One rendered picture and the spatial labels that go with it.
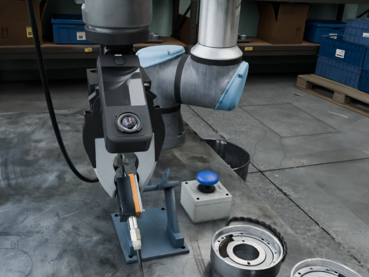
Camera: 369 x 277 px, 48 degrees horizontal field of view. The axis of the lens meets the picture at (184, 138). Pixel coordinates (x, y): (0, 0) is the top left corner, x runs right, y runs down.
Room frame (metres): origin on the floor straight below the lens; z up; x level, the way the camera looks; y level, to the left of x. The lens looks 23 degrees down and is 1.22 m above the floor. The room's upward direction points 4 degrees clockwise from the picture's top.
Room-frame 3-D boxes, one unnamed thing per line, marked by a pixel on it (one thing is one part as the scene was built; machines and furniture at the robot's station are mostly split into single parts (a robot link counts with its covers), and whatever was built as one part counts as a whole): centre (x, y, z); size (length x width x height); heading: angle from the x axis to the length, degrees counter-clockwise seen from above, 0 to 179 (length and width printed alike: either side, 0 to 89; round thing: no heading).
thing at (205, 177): (0.65, -0.05, 0.85); 0.04 x 0.04 x 0.05
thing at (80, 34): (3.95, 1.04, 0.56); 0.52 x 0.38 x 0.22; 109
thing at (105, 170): (0.47, 0.10, 0.98); 0.06 x 0.03 x 0.09; 17
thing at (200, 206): (0.66, -0.04, 0.82); 0.08 x 0.07 x 0.05; 22
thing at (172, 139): (0.98, 0.07, 0.85); 0.15 x 0.15 x 0.10
